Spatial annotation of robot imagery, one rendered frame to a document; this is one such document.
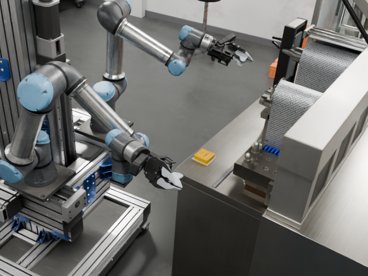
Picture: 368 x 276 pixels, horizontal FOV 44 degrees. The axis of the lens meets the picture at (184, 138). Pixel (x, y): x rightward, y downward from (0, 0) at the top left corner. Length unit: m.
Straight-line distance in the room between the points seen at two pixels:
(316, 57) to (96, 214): 1.55
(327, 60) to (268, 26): 3.73
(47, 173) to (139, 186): 1.34
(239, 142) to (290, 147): 1.31
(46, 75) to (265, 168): 0.92
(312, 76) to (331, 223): 1.09
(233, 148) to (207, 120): 1.91
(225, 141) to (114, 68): 0.68
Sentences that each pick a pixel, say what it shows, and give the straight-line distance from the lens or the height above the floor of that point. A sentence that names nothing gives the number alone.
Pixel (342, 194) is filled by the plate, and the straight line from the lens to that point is 1.17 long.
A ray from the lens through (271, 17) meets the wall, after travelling 5.69.
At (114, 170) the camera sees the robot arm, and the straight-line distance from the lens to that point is 1.65.
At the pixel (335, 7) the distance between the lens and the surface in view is 2.81.
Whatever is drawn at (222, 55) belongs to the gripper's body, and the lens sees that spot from 2.16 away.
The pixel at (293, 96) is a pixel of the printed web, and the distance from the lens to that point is 1.87.
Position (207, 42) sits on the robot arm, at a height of 1.33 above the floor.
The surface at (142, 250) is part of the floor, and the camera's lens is 2.88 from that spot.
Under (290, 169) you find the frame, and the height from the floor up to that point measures 1.58.
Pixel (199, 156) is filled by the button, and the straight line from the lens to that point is 2.06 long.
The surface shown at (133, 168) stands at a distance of 1.42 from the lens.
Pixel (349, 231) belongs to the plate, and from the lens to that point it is 1.08.
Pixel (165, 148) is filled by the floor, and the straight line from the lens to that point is 3.67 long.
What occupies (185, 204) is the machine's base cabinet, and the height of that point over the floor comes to 0.74.
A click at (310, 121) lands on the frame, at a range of 0.99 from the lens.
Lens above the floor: 2.15
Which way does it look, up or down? 34 degrees down
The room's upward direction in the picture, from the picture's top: 4 degrees clockwise
